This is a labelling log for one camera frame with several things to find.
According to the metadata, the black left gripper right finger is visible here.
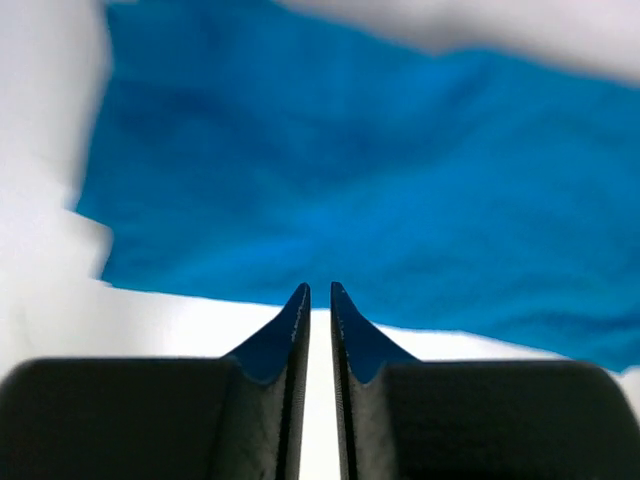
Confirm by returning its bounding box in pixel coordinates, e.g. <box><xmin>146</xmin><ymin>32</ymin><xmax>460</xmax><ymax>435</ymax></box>
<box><xmin>330</xmin><ymin>283</ymin><xmax>639</xmax><ymax>480</ymax></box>

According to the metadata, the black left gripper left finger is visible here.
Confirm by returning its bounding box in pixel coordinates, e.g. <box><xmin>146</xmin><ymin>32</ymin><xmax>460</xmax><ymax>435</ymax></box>
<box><xmin>1</xmin><ymin>285</ymin><xmax>311</xmax><ymax>479</ymax></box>

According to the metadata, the blue t shirt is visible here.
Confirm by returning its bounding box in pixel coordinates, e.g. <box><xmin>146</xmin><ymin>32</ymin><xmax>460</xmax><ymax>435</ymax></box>
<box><xmin>77</xmin><ymin>1</ymin><xmax>639</xmax><ymax>372</ymax></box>

